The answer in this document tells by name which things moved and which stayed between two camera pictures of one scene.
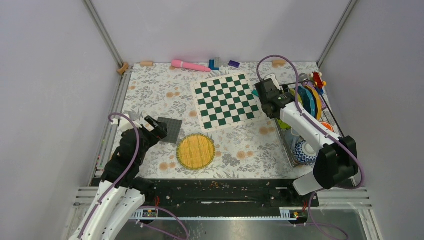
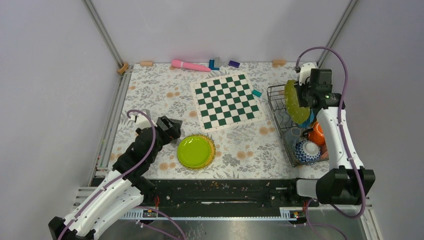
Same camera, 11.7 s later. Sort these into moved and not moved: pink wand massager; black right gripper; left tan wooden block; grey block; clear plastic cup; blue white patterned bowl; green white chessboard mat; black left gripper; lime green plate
Moved: black right gripper; black left gripper; lime green plate
Not moved: left tan wooden block; clear plastic cup; blue white patterned bowl; green white chessboard mat; grey block; pink wand massager
